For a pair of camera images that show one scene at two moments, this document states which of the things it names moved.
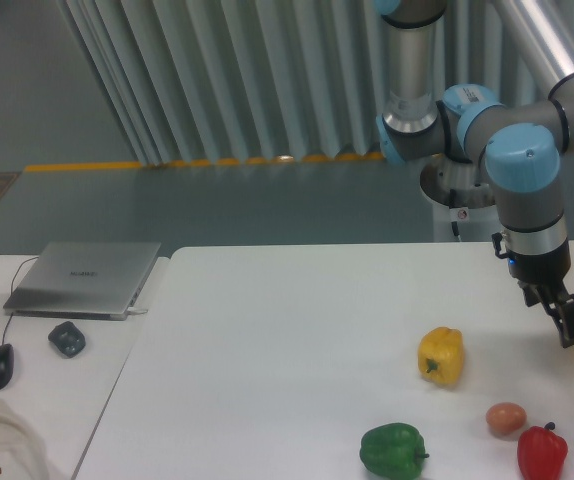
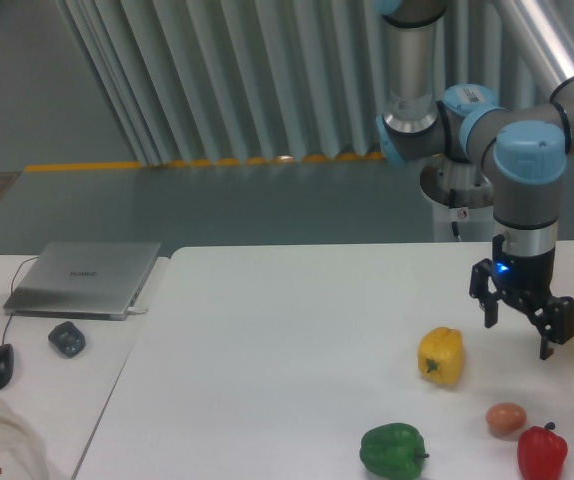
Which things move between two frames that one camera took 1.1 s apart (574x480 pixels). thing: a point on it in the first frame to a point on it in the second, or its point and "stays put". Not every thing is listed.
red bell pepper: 542,453 stays put
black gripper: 542,278 to 529,277
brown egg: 506,417 stays put
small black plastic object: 68,338 stays put
